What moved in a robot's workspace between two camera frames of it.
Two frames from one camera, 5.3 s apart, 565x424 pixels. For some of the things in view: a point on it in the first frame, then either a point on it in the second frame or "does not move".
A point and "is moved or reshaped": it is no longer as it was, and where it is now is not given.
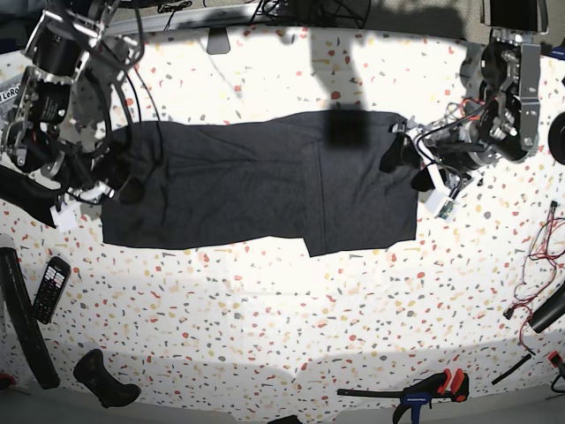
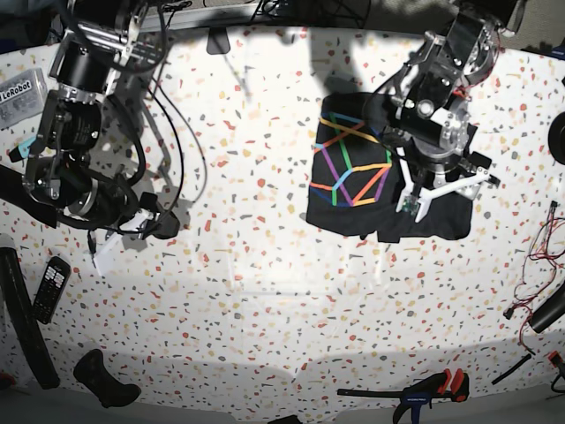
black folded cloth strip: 29,195 does not move
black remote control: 52,290 does not move
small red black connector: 554,358 does not move
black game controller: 90,370 does not move
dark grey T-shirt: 258,178 is moved or reshaped
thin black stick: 515,367 does not move
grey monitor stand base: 218,41 does not move
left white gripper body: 64,215 to 103,253
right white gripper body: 438,200 to 481,175
